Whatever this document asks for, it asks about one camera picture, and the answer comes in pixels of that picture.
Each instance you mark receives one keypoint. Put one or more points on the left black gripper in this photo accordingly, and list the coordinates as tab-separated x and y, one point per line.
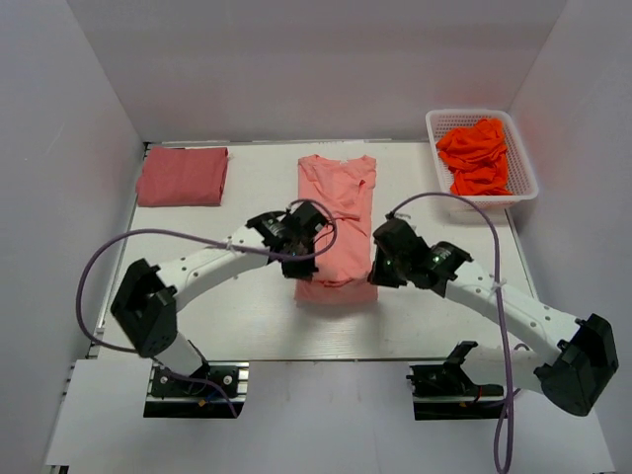
302	271

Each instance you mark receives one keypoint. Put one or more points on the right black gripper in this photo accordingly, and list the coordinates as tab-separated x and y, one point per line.
379	277

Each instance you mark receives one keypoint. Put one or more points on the salmon pink t shirt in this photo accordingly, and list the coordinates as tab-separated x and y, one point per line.
346	189

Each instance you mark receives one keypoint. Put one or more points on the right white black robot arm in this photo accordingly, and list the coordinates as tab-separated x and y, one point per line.
570	360

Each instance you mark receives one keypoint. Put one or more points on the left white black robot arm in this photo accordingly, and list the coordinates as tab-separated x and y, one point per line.
149	298

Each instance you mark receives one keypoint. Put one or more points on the crumpled orange t shirt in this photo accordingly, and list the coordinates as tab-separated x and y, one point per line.
476	156

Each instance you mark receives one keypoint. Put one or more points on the white perforated plastic basket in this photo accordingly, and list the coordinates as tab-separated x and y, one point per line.
521	182

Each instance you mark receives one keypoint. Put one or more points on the folded dusty red t shirt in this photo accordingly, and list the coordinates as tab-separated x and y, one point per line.
182	177

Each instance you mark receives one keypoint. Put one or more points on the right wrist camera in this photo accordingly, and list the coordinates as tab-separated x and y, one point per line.
395	234

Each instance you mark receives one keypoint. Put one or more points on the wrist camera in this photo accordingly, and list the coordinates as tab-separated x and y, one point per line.
305	222
395	234

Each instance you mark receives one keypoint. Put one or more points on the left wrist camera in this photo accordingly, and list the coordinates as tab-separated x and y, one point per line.
305	222

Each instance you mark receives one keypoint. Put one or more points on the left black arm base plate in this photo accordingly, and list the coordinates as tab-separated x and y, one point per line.
219	392

